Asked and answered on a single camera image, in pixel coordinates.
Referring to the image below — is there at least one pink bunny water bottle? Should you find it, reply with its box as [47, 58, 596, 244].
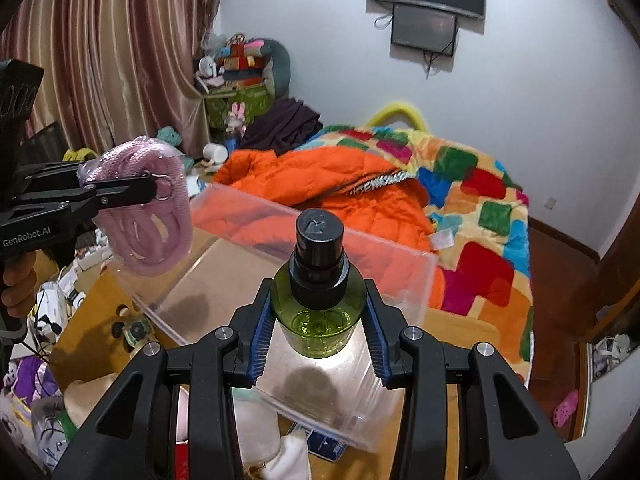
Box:
[224, 102, 246, 153]

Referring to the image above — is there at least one orange puffer jacket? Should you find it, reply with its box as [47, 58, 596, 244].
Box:
[192, 146, 444, 307]

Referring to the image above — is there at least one blue staple box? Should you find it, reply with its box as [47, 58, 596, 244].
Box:
[288, 422, 348, 463]

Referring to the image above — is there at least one pile of plush toys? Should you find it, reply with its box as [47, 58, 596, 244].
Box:
[193, 30, 291, 99]

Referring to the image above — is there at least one clear plastic storage bin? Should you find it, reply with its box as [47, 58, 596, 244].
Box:
[106, 182, 440, 453]

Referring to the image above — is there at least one striped pink curtain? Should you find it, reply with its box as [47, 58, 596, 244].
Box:
[1, 0, 220, 155]

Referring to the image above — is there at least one colourful patchwork blanket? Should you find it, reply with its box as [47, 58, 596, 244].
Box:
[302, 122, 534, 378]

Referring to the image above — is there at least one small wall monitor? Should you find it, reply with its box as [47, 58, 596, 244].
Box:
[390, 4, 458, 58]

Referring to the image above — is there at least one pink croc shoe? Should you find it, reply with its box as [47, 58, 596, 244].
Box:
[552, 389, 579, 428]

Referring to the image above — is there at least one green spray bottle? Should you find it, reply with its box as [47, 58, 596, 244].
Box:
[270, 209, 367, 359]

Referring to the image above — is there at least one left hand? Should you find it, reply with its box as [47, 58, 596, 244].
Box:
[1, 252, 37, 318]

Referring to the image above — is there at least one white mug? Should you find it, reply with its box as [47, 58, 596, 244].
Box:
[202, 143, 229, 165]

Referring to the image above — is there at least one yellow foam hoop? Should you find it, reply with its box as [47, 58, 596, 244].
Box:
[366, 102, 428, 132]

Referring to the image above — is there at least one black chair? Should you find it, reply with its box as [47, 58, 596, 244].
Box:
[17, 122, 70, 166]

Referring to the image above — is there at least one teal dinosaur rocking toy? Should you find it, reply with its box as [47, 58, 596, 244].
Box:
[156, 126, 194, 174]

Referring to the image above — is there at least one white cloth pouch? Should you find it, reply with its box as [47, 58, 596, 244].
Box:
[232, 389, 311, 479]

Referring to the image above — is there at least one green storage box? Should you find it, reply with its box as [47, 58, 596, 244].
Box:
[203, 84, 273, 129]

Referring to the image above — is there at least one dark purple garment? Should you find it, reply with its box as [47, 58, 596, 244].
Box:
[240, 98, 323, 156]

